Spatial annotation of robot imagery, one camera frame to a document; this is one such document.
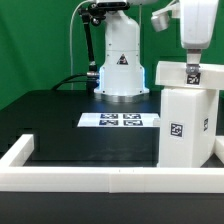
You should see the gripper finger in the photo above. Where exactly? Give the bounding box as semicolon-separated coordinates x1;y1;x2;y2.
186;49;202;75

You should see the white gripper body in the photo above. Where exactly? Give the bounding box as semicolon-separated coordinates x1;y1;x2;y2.
179;0;219;49

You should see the small white cabinet top block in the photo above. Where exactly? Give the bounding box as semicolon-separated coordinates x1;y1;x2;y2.
155;61;224;90

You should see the white cabinet body box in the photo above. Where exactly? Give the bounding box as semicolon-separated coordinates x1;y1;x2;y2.
158;87;219;168

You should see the white cabinet door panel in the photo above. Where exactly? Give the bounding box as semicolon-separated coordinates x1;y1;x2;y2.
153;118;161;127

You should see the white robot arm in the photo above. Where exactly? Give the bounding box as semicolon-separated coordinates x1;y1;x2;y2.
93;0;219;102

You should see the white marker sheet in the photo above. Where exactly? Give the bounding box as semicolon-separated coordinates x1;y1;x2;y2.
78;113;160;128

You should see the black cables bundle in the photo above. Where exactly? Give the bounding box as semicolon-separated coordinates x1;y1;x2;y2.
50;70;101;92

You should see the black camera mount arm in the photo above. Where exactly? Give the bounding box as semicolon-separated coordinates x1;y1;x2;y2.
78;2;113;72

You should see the white cable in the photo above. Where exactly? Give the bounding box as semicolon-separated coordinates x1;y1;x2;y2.
68;0;98;91

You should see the white U-shaped border frame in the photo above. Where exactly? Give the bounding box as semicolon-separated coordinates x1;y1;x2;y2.
0;134;224;193

